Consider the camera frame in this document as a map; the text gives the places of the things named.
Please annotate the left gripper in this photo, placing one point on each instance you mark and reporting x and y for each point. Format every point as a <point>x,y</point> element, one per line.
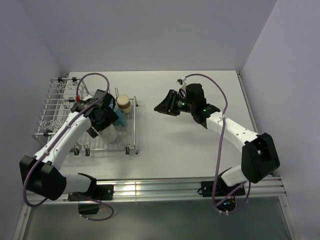
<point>110,118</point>

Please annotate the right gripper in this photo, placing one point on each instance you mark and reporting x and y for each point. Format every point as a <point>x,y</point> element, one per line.
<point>167,105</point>

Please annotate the white mug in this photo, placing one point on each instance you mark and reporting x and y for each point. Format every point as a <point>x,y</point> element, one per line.
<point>109,134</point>

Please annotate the blue mug with handle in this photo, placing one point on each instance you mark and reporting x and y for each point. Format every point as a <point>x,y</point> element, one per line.
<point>120,121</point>

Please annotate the steel cup brown base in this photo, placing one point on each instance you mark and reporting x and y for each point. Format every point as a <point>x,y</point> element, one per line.
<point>124,103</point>

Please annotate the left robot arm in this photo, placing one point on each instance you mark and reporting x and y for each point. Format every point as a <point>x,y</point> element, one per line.
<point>41,174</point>

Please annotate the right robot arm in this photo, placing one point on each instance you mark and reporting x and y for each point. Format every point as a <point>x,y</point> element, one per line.
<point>259,156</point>

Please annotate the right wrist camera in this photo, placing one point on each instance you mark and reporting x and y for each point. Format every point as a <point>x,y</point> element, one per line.
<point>182,83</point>

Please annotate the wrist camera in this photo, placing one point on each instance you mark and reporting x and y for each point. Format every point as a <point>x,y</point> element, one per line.
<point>84,98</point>
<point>182,83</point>

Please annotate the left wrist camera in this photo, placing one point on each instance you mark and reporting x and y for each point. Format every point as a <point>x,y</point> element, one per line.
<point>84,98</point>

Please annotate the metal wire dish rack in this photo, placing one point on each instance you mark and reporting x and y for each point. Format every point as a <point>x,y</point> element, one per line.
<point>57,104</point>

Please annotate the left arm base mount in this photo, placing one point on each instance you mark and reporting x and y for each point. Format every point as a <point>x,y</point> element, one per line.
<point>97,200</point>

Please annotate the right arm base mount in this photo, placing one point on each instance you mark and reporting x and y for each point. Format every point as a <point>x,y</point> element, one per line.
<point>222,190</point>

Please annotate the aluminium rail frame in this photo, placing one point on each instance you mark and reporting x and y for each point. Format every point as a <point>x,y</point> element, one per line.
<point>156,168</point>

